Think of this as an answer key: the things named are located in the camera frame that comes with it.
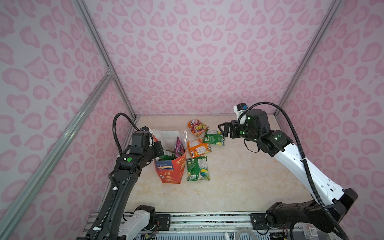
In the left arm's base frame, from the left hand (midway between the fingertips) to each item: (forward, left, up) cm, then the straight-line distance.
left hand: (161, 143), depth 74 cm
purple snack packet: (+1, -8, -7) cm, 11 cm away
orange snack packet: (+11, -18, -22) cm, 30 cm away
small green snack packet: (+18, -29, -20) cm, 40 cm away
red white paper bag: (-10, -5, -3) cm, 12 cm away
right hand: (+4, -31, +9) cm, 33 cm away
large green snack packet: (-4, -18, -21) cm, 28 cm away
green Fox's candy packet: (+1, -1, -14) cm, 14 cm away
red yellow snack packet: (+28, -18, -21) cm, 39 cm away
